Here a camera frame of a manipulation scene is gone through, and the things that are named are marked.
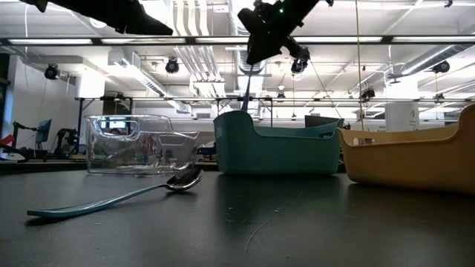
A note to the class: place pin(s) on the black background robot arm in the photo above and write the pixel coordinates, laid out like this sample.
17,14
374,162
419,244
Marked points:
67,139

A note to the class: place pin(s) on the mustard orange plastic bin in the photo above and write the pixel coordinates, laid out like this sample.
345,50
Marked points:
408,163

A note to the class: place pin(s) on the black monitor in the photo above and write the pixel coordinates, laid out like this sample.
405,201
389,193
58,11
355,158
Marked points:
319,120

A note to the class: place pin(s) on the black overhead frame bar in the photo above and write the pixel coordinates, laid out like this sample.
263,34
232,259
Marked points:
97,41

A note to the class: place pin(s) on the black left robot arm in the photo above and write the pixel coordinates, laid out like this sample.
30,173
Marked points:
37,3

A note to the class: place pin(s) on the iridescent rainbow metal spoon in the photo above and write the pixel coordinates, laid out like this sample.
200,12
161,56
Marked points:
246,92

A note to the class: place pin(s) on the teal plastic bin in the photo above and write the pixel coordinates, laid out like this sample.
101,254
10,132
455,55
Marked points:
274,155

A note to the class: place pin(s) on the black ceiling camera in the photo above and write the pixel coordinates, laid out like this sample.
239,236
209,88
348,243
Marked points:
367,93
442,67
52,72
298,66
171,66

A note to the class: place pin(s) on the black table mat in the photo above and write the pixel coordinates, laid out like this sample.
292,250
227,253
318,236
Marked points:
334,237

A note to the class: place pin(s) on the red background object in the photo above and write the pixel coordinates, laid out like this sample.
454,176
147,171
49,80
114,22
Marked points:
6,140

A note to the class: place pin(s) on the silver ribbed ventilation duct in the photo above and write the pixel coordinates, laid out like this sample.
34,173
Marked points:
262,68

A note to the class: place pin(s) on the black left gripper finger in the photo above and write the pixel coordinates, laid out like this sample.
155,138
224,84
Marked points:
133,18

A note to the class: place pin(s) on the white pillar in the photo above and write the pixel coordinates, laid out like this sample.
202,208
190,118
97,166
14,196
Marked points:
402,115

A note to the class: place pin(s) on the clear plastic bin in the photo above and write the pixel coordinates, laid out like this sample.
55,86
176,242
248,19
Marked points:
92,148

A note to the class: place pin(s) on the blue computer monitor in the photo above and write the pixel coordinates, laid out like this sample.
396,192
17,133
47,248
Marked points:
44,130

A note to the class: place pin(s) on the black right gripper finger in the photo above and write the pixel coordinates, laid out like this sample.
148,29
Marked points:
251,50
272,41

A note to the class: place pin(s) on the person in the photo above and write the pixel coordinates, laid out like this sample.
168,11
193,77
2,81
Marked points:
116,131

